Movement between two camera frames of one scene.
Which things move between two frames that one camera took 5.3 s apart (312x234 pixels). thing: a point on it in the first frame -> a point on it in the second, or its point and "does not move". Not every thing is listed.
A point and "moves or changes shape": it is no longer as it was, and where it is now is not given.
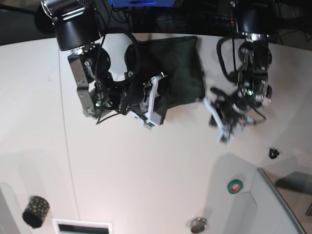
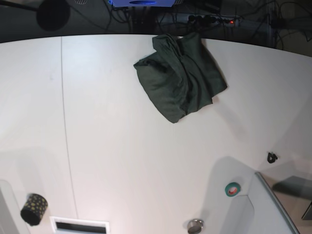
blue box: [142, 3] does not move
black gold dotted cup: [36, 209] does not move
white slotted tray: [60, 226] does not move
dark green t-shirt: [180, 58] moves or changes shape
